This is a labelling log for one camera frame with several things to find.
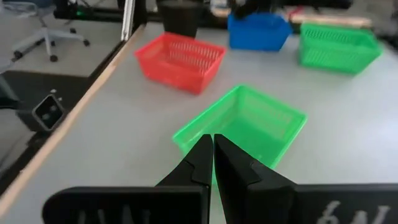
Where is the black device green light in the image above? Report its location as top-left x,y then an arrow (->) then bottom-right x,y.
52,0 -> 125,22

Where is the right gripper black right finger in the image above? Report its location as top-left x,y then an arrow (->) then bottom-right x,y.
213,133 -> 398,224

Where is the white office chair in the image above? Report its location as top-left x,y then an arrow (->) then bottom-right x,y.
0,0 -> 91,63

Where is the green plastic basket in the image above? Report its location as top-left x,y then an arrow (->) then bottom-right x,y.
172,84 -> 308,187
298,22 -> 384,75

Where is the silver aluminium extrusion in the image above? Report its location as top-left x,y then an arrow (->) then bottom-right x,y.
120,0 -> 137,42

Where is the grey table mat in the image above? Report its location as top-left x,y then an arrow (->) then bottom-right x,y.
0,21 -> 398,224

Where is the red plastic basket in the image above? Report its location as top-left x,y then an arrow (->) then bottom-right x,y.
134,32 -> 227,95

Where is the blue plastic basket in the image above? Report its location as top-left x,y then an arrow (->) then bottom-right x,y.
226,12 -> 294,52

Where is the black table-level camera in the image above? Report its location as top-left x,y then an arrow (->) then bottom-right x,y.
15,92 -> 68,135

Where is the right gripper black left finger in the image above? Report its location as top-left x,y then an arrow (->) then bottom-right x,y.
41,133 -> 215,224

